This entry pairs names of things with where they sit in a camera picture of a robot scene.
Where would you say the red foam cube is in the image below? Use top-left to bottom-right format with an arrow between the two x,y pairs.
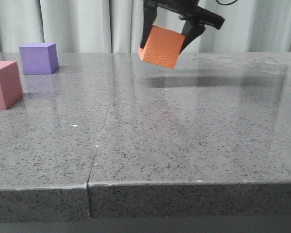
0,61 -> 23,110

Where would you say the orange foam cube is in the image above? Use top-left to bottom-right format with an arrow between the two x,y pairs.
138,25 -> 185,69

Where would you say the purple foam cube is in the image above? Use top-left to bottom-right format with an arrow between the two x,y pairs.
19,43 -> 59,75

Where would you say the black cable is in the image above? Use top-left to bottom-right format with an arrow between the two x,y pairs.
215,0 -> 238,6

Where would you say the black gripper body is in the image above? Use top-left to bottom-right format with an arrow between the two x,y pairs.
143,0 -> 225,30

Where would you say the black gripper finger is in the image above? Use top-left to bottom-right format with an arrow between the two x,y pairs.
140,6 -> 157,49
180,20 -> 205,53

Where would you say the grey pleated curtain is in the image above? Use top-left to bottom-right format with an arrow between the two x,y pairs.
0,0 -> 291,53

